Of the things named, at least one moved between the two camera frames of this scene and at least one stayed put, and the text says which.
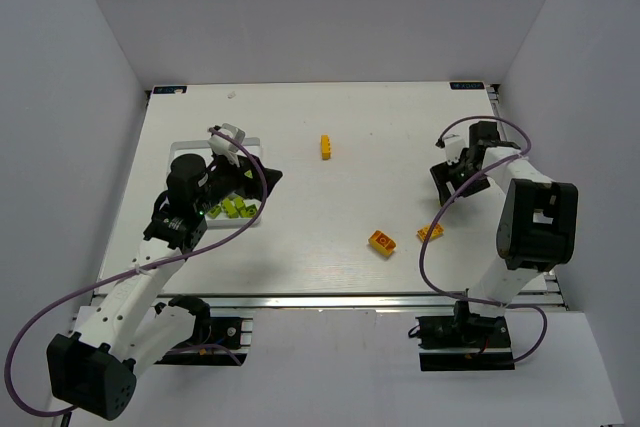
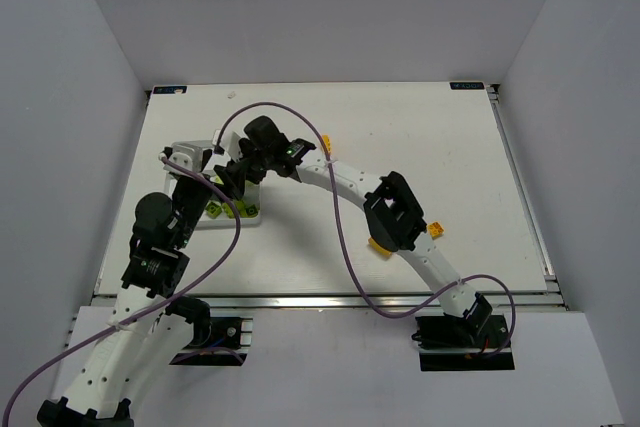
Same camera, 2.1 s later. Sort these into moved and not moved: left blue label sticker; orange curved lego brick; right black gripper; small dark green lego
Moved: right black gripper
Not moved: orange curved lego brick; small dark green lego; left blue label sticker
